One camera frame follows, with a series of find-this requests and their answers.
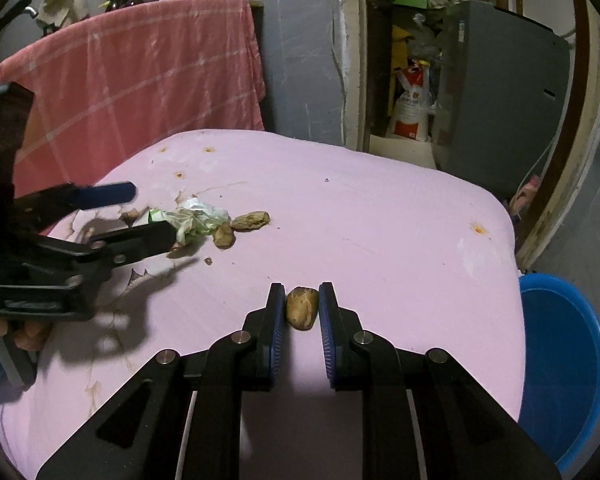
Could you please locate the white green wrapper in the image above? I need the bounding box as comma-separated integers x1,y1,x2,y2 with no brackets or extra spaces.
148,197,230,247

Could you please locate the brown potato piece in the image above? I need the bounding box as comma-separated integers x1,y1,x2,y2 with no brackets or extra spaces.
212,222,236,250
230,211,271,232
286,287,318,330

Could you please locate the person's left hand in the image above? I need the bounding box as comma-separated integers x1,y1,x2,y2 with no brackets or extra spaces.
0,317,53,352

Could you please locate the red plaid cloth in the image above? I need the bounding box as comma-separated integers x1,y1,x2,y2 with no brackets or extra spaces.
0,0,265,195

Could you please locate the blue plastic bucket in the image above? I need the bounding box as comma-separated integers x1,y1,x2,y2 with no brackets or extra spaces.
518,273,600,472

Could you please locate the pink cloth on table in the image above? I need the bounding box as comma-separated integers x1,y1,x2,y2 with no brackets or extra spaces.
0,130,524,479

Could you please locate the beige hanging towel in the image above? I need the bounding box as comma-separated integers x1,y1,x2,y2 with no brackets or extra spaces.
36,0,90,29

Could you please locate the red white rice bag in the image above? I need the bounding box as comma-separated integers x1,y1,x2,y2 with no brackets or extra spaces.
387,60,434,142

